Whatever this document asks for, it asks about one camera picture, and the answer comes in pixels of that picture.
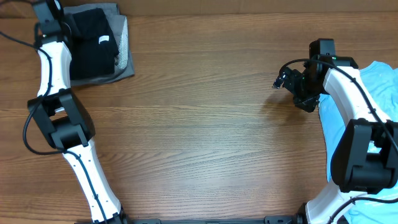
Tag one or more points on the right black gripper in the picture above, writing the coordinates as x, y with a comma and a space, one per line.
307, 104

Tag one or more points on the black t-shirt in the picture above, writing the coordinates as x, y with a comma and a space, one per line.
94, 46

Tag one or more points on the folded grey shorts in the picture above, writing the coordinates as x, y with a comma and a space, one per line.
123, 66

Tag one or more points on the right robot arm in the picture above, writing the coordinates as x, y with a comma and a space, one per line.
365, 159

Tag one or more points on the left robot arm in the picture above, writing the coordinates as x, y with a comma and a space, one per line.
63, 120

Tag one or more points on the light blue t-shirt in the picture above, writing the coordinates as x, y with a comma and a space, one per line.
380, 81

